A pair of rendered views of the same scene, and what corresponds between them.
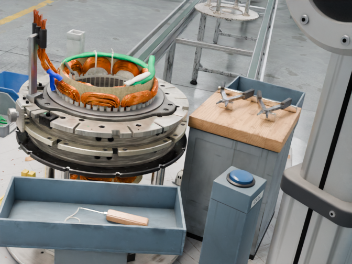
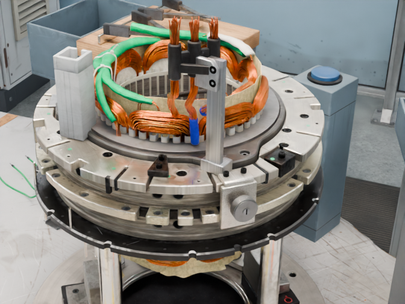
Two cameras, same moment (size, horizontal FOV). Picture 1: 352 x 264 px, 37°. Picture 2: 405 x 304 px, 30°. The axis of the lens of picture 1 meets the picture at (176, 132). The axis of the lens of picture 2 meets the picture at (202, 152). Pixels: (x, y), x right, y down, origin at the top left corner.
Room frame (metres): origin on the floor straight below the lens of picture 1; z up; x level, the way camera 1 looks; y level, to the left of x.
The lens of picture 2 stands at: (0.74, 0.86, 1.47)
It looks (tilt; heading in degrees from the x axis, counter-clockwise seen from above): 30 degrees down; 282
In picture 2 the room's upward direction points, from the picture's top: 1 degrees clockwise
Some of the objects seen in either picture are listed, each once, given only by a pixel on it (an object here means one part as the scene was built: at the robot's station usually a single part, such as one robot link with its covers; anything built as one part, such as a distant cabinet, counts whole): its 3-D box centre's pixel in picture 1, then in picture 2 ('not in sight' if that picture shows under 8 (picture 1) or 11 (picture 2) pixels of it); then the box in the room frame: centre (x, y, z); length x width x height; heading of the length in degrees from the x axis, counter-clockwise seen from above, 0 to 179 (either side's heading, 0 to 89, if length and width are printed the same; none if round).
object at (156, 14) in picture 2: (259, 97); (150, 13); (1.05, -0.17, 1.09); 0.04 x 0.01 x 0.02; 177
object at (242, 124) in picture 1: (247, 116); (170, 42); (1.01, -0.14, 1.05); 0.20 x 0.19 x 0.02; 160
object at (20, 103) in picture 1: (23, 114); (235, 198); (0.84, 0.27, 1.07); 0.04 x 0.02 x 0.05; 34
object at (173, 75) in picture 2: (39, 35); (194, 58); (0.88, 0.26, 1.21); 0.04 x 0.04 x 0.03; 76
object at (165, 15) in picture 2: (262, 106); (182, 16); (1.00, -0.17, 1.09); 0.06 x 0.01 x 0.01; 7
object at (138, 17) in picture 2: (248, 94); (141, 18); (1.06, -0.14, 1.09); 0.04 x 0.01 x 0.02; 146
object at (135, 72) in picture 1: (126, 70); (124, 68); (1.00, 0.12, 1.12); 0.06 x 0.02 x 0.04; 76
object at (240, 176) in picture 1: (241, 176); (325, 73); (0.78, -0.12, 1.04); 0.04 x 0.04 x 0.01
